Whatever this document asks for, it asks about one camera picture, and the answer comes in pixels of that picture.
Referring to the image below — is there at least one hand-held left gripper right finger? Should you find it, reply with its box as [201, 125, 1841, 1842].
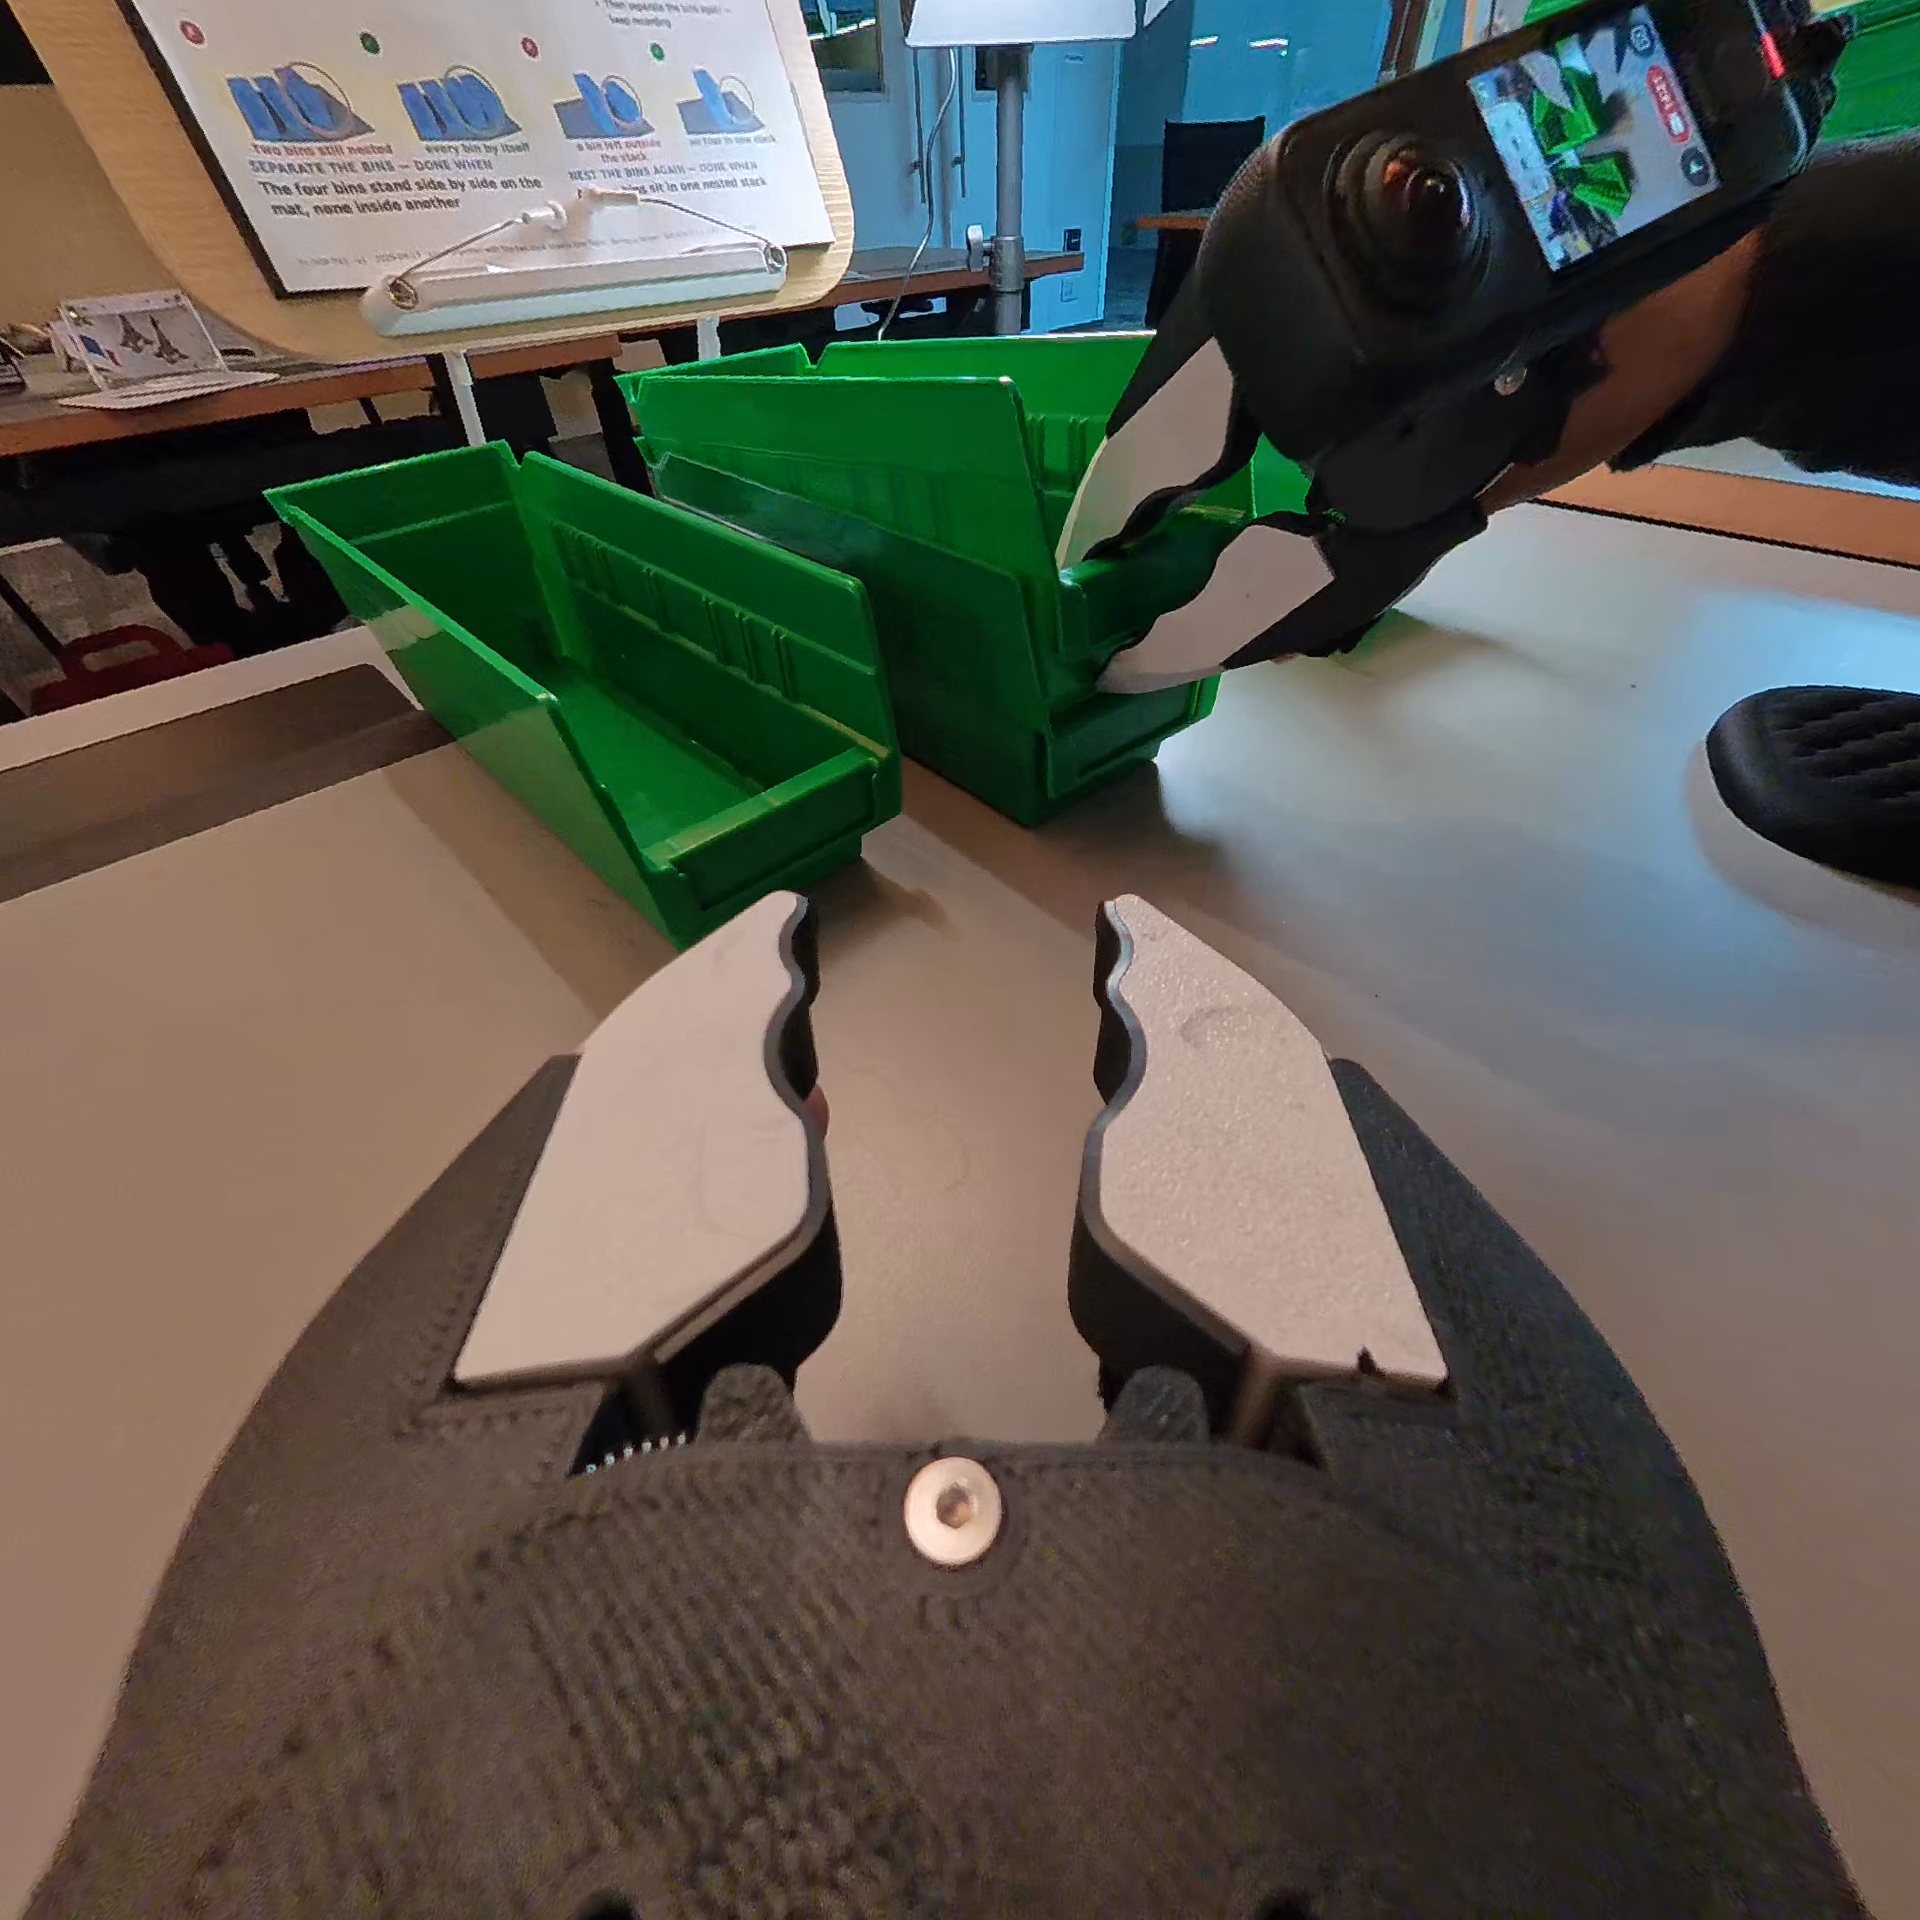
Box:
[1068, 893, 1452, 1445]

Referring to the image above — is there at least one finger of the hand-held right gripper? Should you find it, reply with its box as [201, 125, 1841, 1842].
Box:
[1054, 345, 1240, 571]
[1095, 516, 1338, 700]

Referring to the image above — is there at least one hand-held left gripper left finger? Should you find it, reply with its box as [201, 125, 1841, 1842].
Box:
[451, 892, 844, 1419]

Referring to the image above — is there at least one person's right forearm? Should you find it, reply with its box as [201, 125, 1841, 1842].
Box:
[1615, 134, 1920, 491]

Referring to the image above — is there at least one grey metal pole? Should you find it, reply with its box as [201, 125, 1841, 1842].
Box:
[988, 44, 1041, 335]

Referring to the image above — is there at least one white sign panel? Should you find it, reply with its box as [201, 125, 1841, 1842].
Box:
[905, 0, 1146, 44]

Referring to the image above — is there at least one wood-edged white table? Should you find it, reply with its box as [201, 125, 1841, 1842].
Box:
[1532, 457, 1920, 568]

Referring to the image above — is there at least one white instruction sheet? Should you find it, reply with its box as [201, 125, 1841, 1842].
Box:
[127, 0, 836, 297]

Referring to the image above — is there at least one clear page holder bar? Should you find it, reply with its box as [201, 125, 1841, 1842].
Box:
[359, 201, 794, 343]

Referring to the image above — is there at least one black chair armrest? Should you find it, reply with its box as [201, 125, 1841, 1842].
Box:
[1707, 687, 1920, 887]

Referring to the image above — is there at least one white board stand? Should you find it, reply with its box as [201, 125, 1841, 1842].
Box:
[439, 312, 724, 447]

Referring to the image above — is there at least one red bag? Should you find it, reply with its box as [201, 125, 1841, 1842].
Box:
[31, 628, 237, 716]

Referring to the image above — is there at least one brown wooden table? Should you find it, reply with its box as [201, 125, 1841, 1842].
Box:
[0, 332, 624, 707]

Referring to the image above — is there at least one clear acrylic sign holder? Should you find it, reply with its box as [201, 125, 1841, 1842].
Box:
[56, 290, 279, 410]

